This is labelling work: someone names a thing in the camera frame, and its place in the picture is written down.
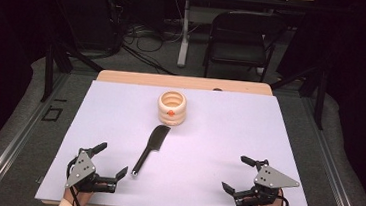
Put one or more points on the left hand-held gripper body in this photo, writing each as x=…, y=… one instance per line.
x=79, y=171

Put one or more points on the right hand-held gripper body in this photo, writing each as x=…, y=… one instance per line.
x=273, y=179

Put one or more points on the black spatula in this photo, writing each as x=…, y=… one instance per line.
x=154, y=142

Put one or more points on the cream ribbed cup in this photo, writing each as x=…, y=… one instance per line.
x=171, y=110

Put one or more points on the person's left hand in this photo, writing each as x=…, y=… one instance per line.
x=75, y=198

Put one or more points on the black metal stand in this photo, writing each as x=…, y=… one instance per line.
x=49, y=71
x=320, y=101

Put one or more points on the wooden table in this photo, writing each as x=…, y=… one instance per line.
x=179, y=81

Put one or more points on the black folding chair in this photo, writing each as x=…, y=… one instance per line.
x=239, y=51

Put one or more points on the aluminium floor rail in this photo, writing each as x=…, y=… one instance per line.
x=17, y=142
x=335, y=176

